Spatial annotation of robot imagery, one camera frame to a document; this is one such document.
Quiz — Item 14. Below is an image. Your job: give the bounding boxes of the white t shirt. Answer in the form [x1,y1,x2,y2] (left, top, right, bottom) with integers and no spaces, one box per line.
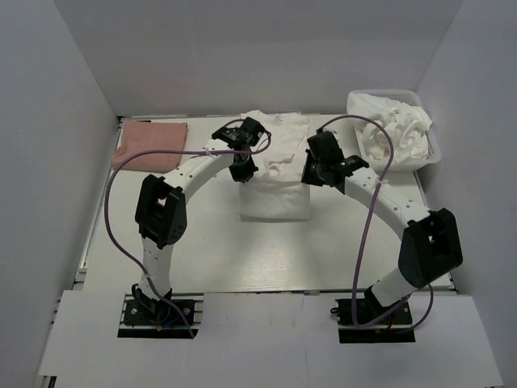
[238,110,310,222]

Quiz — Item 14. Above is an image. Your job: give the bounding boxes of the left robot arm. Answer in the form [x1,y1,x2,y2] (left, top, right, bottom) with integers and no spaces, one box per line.
[132,118,271,323]

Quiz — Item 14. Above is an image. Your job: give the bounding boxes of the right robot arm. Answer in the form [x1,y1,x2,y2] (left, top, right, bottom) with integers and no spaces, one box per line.
[301,132,463,323]

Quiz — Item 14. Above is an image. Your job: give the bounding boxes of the crumpled white shirts in basket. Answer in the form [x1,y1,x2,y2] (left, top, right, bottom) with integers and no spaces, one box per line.
[347,91,433,167]

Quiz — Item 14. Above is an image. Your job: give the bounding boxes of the folded pink t shirt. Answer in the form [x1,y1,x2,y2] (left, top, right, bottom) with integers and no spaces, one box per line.
[111,120,187,173]

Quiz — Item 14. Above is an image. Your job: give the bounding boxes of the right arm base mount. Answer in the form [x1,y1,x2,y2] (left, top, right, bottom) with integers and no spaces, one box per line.
[330,298,415,344]

